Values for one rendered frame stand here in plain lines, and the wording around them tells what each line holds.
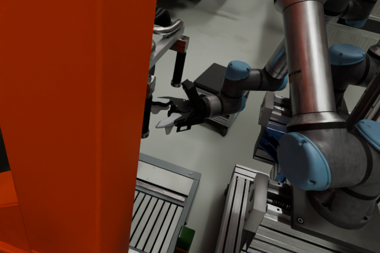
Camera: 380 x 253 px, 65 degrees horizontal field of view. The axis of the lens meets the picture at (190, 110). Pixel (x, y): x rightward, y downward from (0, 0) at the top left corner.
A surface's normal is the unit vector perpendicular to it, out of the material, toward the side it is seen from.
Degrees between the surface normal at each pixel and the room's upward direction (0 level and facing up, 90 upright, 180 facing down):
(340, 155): 44
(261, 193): 0
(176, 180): 0
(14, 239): 90
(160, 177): 0
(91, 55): 90
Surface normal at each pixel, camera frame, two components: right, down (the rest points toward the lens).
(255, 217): -0.26, 0.52
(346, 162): 0.30, -0.07
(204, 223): 0.18, -0.80
